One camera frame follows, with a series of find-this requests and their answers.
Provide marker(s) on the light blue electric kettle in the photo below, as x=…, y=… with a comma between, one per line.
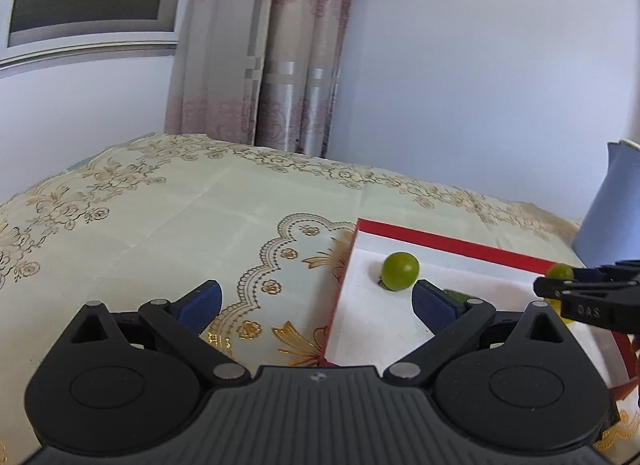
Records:
x=610, y=215

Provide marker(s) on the red cardboard box tray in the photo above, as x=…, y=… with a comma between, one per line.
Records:
x=380, y=330

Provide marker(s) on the yellow blocky wedge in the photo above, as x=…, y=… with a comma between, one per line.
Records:
x=566, y=314

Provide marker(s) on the green pepper chunk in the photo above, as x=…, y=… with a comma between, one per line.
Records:
x=456, y=295

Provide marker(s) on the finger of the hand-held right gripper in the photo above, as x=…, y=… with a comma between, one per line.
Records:
x=600, y=302
x=615, y=271

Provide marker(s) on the green tomato with stem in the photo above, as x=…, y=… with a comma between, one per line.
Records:
x=401, y=270

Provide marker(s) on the pink floral curtain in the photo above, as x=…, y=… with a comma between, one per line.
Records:
x=280, y=45

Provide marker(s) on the round green plum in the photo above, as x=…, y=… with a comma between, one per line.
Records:
x=560, y=271

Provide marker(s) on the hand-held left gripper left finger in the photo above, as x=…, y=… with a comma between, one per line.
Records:
x=199, y=306

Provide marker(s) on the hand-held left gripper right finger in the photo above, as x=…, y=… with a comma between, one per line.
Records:
x=435, y=306

